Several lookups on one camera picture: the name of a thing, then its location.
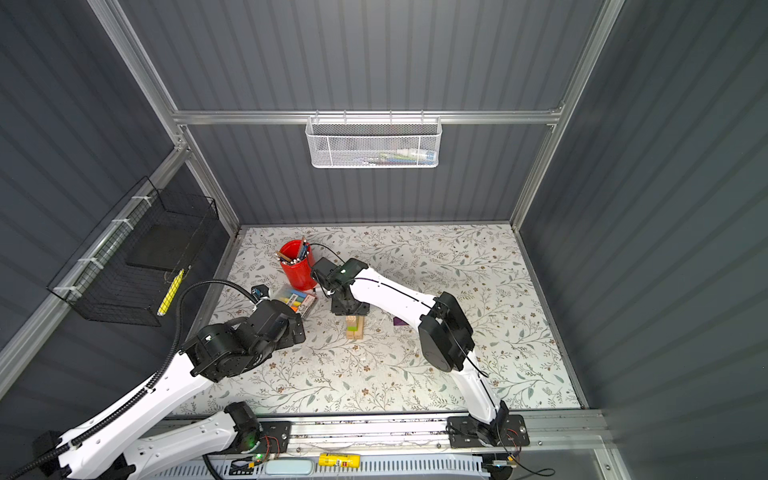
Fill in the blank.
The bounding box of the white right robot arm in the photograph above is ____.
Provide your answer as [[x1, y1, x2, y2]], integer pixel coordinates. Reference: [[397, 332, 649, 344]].
[[311, 258, 530, 449]]

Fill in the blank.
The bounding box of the yellow highlighter in basket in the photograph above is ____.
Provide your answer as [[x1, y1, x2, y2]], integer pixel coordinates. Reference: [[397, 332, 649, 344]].
[[156, 269, 185, 317]]

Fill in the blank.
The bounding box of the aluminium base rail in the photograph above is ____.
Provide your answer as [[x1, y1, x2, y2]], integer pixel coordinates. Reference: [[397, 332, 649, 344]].
[[258, 410, 613, 456]]

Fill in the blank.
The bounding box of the white wire mesh basket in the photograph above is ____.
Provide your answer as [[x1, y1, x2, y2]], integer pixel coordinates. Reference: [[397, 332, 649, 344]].
[[305, 119, 443, 169]]

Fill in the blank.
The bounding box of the black wire basket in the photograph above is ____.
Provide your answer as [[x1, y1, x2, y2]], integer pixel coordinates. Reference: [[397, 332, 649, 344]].
[[48, 182, 219, 327]]

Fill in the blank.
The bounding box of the wood block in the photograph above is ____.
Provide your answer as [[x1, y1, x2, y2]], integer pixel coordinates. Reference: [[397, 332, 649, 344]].
[[346, 315, 365, 340]]

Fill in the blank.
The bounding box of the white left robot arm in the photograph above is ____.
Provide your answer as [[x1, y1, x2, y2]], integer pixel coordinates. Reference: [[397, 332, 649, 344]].
[[8, 279, 305, 479]]

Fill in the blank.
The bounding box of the red pen cup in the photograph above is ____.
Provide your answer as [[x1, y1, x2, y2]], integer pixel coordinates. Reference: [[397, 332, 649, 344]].
[[276, 239, 317, 291]]

